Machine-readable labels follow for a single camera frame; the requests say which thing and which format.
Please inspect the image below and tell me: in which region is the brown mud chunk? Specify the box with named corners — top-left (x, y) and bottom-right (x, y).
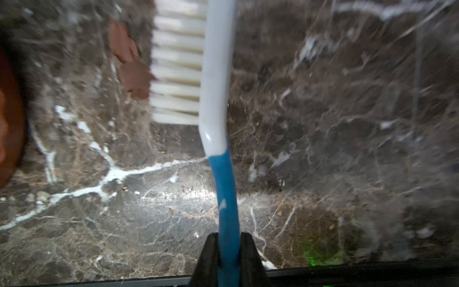
top-left (108, 20), bottom-right (155, 100)

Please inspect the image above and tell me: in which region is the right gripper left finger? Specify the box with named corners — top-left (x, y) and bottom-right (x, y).
top-left (188, 233), bottom-right (219, 287)

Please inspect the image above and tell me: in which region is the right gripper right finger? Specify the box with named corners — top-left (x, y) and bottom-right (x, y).
top-left (239, 232), bottom-right (271, 287)

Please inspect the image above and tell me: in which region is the white and blue scrub brush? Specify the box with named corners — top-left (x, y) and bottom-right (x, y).
top-left (150, 1), bottom-right (240, 287)

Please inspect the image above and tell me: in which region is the orange pot saucer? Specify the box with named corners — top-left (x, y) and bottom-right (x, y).
top-left (1, 48), bottom-right (26, 187)

